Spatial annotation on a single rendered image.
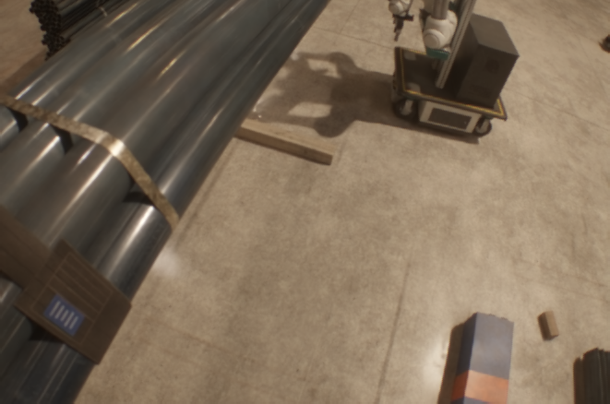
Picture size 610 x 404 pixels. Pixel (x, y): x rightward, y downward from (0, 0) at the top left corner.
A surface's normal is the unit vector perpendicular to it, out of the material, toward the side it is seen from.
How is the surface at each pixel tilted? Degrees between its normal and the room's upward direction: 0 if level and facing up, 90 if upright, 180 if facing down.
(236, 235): 0
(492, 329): 0
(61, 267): 60
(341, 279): 0
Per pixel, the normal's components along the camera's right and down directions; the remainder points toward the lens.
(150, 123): 0.78, -0.20
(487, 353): 0.11, -0.65
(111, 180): 0.90, -0.01
